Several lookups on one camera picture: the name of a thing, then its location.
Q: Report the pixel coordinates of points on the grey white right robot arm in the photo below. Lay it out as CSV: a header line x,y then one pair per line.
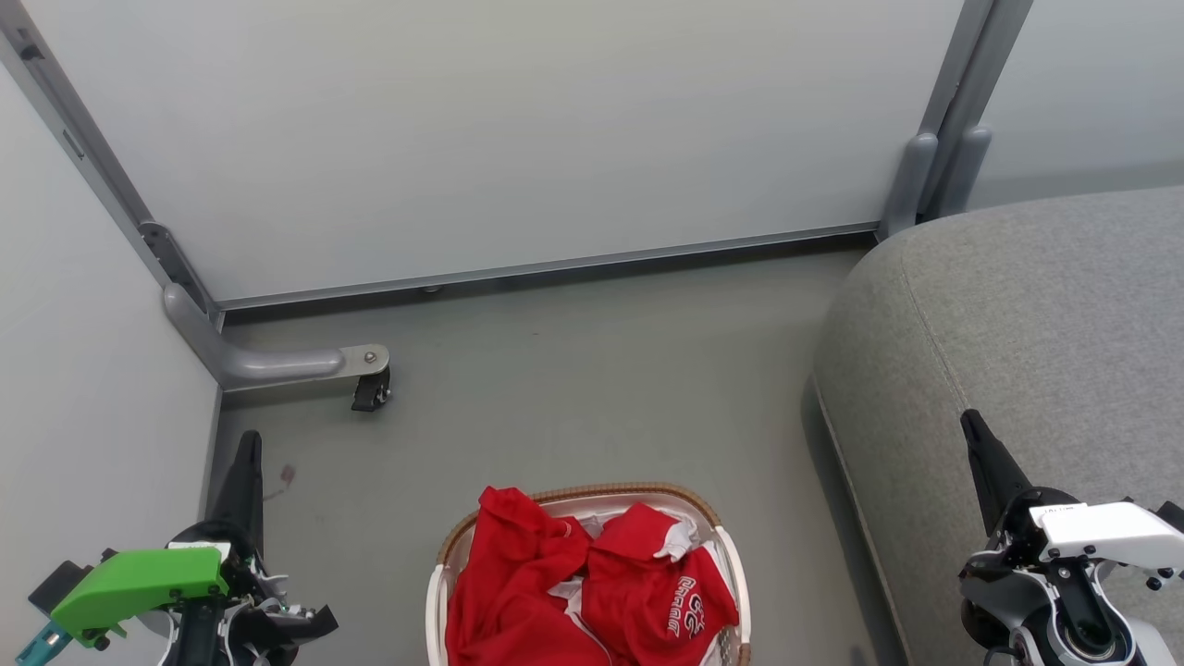
x,y
1004,601

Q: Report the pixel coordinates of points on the black caster wheel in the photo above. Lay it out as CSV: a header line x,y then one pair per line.
x,y
370,392

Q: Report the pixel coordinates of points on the grey fabric sofa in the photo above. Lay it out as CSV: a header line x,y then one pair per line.
x,y
1008,342

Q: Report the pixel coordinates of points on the grey partition foot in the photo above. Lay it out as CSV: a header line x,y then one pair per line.
x,y
250,363

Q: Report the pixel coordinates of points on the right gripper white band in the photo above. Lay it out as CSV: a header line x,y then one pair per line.
x,y
1105,535

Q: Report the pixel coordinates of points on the red and white shirt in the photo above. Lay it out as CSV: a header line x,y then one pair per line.
x,y
509,583

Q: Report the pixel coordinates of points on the white basket brown woven rim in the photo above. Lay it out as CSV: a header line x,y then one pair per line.
x,y
731,555

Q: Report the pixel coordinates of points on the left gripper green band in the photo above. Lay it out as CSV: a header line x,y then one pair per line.
x,y
139,581

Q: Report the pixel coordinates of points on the red jersey white lettering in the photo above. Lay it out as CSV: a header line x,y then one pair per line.
x,y
647,601

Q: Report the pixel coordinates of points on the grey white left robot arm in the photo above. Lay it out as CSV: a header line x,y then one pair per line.
x,y
199,638

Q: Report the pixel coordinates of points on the grey double partition post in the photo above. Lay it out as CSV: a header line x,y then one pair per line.
x,y
953,120

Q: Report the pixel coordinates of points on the grey partition bottom rail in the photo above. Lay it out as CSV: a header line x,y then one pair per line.
x,y
555,266

